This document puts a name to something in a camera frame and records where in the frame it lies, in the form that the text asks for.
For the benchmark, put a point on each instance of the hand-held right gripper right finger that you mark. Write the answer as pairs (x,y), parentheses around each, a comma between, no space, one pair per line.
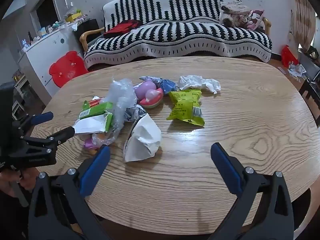
(225,167)

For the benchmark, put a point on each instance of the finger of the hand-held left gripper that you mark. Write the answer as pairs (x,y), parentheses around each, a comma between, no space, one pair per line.
(42,118)
(62,133)

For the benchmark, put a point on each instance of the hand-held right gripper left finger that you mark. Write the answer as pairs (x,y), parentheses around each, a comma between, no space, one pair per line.
(95,170)

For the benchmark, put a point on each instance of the green carton box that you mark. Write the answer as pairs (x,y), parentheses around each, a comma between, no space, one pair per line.
(96,108)

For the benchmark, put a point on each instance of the person's left hand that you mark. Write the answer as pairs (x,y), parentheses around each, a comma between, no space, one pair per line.
(27,180)

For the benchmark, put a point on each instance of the small pink toy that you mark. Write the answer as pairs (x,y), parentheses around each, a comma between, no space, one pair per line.
(89,143)

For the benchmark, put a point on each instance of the white shelf rack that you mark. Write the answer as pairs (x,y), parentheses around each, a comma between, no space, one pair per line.
(21,90)

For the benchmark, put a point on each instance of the red bear-shaped stool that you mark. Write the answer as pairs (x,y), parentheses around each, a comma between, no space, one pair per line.
(66,67)

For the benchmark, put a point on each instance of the white crumpled paper bag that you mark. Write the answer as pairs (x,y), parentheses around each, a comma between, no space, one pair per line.
(142,137)

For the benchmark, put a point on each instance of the white cabinet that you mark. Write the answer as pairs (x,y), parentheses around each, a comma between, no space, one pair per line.
(50,47)

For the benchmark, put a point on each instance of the yellow-green snack packet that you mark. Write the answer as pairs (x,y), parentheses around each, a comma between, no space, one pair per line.
(185,107)

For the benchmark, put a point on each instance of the clear plastic bag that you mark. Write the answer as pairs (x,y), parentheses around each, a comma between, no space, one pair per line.
(122,92)

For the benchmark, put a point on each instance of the row of small bottles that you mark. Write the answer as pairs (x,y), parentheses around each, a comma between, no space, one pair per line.
(42,31)

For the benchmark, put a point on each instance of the white crumpled tissue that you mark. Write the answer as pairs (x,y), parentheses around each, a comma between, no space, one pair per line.
(197,82)

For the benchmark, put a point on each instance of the wooden sofa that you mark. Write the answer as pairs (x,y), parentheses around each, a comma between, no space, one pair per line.
(85,38)

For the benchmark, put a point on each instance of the purple pig toy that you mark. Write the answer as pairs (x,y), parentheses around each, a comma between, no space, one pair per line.
(145,90)

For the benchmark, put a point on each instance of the blue crumpled wrapper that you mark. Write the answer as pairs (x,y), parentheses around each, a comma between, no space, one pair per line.
(167,85)

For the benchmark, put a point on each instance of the yellow box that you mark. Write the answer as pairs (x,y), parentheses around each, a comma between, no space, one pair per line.
(72,18)

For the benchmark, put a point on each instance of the dark wooden chair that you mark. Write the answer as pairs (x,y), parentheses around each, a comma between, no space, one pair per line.
(310,90)

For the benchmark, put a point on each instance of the scattered white papers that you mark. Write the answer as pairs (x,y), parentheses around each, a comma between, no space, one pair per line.
(296,70)

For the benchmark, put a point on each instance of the red plastic bag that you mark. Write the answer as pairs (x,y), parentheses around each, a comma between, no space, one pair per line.
(288,55)

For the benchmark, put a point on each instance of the black white striped sofa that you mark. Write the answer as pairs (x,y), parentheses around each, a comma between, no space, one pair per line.
(187,30)

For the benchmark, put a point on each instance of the pink printed pillow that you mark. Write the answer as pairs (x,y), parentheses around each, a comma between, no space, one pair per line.
(255,20)

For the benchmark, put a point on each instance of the beige plush toy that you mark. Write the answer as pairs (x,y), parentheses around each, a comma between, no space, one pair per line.
(232,10)

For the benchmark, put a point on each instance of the patterned curtain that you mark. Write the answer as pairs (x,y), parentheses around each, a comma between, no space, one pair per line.
(303,17)

